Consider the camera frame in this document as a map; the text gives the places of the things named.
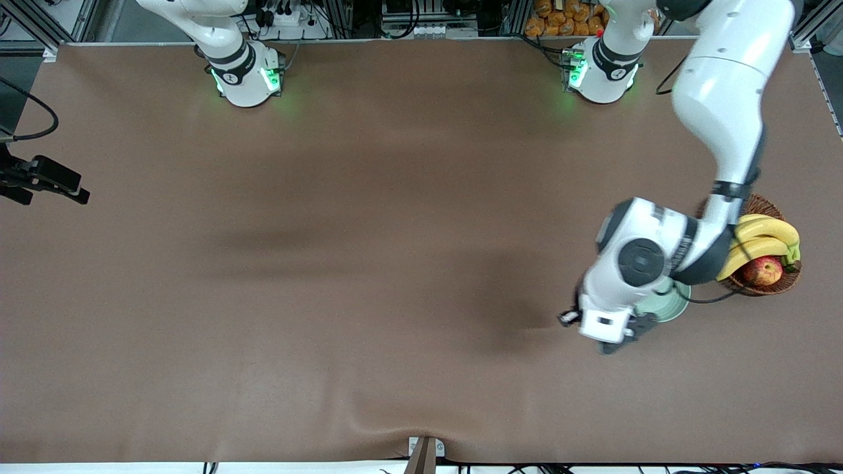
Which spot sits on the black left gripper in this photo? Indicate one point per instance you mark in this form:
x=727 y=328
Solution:
x=575 y=319

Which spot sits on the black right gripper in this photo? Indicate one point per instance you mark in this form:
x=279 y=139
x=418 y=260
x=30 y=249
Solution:
x=20 y=174

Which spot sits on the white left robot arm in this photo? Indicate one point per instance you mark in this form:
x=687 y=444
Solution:
x=724 y=85

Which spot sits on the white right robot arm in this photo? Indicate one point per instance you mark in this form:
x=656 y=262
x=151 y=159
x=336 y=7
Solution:
x=244 y=79

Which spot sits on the pale green plate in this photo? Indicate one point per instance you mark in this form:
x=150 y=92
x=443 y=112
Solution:
x=668 y=306

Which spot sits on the brown table mat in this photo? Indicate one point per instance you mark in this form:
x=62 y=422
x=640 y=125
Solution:
x=421 y=362

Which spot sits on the red apple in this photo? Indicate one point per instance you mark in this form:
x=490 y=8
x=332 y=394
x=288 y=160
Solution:
x=762 y=271

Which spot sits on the yellow banana bunch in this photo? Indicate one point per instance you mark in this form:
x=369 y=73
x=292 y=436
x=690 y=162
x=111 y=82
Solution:
x=770 y=227

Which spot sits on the brown wicker basket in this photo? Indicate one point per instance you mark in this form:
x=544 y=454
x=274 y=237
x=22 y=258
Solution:
x=764 y=207

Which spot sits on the orange bread rolls pile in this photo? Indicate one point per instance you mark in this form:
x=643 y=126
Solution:
x=560 y=20

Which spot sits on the white power strip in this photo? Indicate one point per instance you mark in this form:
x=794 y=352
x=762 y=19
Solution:
x=290 y=18

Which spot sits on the white terminal block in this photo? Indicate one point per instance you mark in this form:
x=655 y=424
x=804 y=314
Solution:
x=435 y=31

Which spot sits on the aluminium frame strut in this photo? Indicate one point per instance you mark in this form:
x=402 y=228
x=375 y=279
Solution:
x=803 y=41
x=39 y=29

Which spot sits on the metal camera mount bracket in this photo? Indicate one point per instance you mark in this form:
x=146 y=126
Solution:
x=425 y=457

